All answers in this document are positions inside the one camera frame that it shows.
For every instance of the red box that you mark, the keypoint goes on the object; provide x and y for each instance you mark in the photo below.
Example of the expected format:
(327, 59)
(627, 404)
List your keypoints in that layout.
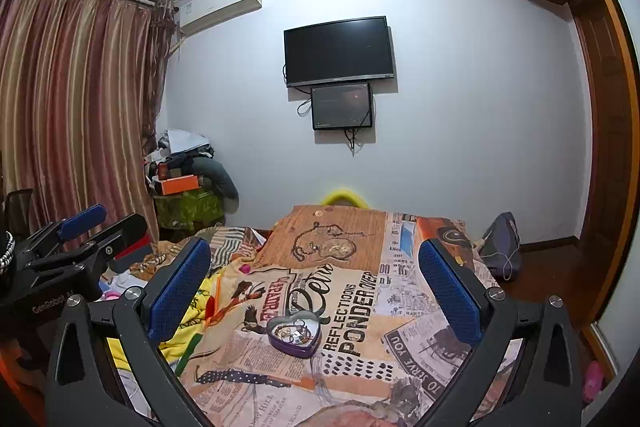
(132, 254)

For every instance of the printed blanket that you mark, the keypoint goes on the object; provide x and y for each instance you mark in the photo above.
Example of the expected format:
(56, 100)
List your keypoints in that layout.
(350, 307)

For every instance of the small black wall monitor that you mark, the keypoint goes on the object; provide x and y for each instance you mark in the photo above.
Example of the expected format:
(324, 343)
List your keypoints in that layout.
(341, 107)

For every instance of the striped curtain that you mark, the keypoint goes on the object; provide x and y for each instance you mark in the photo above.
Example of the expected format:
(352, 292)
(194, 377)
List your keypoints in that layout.
(75, 107)

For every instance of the yellow plastic object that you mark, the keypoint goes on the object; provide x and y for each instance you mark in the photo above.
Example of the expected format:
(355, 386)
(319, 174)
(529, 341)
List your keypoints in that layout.
(345, 195)

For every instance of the white air conditioner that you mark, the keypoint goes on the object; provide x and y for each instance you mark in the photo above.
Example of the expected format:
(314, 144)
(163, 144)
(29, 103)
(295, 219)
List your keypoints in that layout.
(220, 7)

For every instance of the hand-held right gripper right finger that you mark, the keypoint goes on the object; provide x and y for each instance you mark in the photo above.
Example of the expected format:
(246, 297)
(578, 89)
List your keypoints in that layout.
(450, 292)

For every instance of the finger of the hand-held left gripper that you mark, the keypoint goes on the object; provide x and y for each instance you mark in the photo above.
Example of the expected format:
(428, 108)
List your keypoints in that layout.
(82, 222)
(120, 234)

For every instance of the green patterned cloth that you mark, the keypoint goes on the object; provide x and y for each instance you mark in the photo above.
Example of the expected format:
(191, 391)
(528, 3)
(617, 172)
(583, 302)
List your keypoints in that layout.
(190, 209)

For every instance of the purple heart-shaped tin box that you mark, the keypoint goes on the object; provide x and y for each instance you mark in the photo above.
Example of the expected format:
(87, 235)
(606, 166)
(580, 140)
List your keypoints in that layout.
(290, 348)

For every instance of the wooden door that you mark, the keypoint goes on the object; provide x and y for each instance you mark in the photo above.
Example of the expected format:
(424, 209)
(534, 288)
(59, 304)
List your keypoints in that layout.
(600, 107)

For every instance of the orange box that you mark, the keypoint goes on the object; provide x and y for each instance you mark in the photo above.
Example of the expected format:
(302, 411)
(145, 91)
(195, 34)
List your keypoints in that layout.
(180, 184)

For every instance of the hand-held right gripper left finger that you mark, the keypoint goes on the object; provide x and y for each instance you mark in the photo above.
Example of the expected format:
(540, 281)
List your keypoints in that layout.
(182, 287)

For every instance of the grey bag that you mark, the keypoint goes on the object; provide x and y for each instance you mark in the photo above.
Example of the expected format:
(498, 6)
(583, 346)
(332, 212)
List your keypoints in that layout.
(502, 242)

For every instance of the black chair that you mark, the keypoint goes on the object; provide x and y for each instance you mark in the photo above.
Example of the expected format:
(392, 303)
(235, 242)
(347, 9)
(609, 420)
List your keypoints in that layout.
(20, 212)

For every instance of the black wall television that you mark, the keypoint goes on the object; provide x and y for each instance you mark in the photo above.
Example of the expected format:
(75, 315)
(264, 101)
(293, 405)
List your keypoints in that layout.
(337, 52)

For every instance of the yellow cloth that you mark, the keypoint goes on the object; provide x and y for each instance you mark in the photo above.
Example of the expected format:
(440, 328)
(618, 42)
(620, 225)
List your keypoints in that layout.
(200, 303)

